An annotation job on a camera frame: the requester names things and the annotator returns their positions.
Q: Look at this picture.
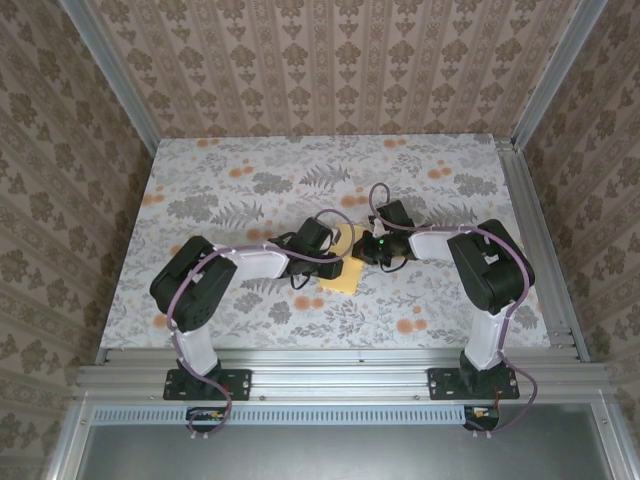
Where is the yellow square paper sheet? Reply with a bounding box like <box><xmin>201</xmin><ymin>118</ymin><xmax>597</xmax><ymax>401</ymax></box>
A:
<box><xmin>317</xmin><ymin>223</ymin><xmax>365</xmax><ymax>297</ymax></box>

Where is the floral table cover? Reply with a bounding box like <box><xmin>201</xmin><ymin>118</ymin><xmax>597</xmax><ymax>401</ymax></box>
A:
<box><xmin>99</xmin><ymin>133</ymin><xmax>551</xmax><ymax>351</ymax></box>

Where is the black circuit board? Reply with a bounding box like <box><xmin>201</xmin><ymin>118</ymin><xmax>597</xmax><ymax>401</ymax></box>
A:
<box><xmin>462</xmin><ymin>403</ymin><xmax>502</xmax><ymax>432</ymax></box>
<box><xmin>185</xmin><ymin>406</ymin><xmax>232</xmax><ymax>435</ymax></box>

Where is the grey metal panel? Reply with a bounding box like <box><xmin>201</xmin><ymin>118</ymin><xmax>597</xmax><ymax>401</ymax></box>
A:
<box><xmin>44</xmin><ymin>399</ymin><xmax>634</xmax><ymax>480</ymax></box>

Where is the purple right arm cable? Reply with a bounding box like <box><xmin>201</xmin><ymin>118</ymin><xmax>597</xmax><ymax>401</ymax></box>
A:
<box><xmin>367</xmin><ymin>182</ymin><xmax>539</xmax><ymax>441</ymax></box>

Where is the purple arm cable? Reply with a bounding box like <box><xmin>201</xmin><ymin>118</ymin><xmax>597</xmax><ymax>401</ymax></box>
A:
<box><xmin>367</xmin><ymin>182</ymin><xmax>539</xmax><ymax>441</ymax></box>
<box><xmin>167</xmin><ymin>208</ymin><xmax>359</xmax><ymax>441</ymax></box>

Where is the aluminium side rail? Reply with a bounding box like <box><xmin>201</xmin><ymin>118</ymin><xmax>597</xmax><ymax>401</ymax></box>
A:
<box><xmin>494</xmin><ymin>139</ymin><xmax>592</xmax><ymax>362</ymax></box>

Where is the aluminium frame rail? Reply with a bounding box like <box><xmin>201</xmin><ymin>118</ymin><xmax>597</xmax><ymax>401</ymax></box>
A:
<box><xmin>74</xmin><ymin>347</ymin><xmax>616</xmax><ymax>401</ymax></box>

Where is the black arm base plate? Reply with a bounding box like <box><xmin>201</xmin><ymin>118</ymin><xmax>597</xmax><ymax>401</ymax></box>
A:
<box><xmin>163</xmin><ymin>368</ymin><xmax>252</xmax><ymax>401</ymax></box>
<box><xmin>428</xmin><ymin>367</ymin><xmax>521</xmax><ymax>401</ymax></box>

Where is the grey slotted cable duct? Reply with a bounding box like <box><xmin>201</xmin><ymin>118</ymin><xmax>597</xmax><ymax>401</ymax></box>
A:
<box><xmin>92</xmin><ymin>405</ymin><xmax>466</xmax><ymax>424</ymax></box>

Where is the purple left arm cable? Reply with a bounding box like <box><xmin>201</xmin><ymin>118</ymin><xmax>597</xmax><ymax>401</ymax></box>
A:
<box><xmin>167</xmin><ymin>208</ymin><xmax>359</xmax><ymax>441</ymax></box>

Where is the aluminium frame post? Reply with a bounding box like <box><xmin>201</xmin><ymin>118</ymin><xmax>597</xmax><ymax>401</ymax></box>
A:
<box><xmin>59</xmin><ymin>0</ymin><xmax>162</xmax><ymax>154</ymax></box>
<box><xmin>510</xmin><ymin>0</ymin><xmax>614</xmax><ymax>151</ymax></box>

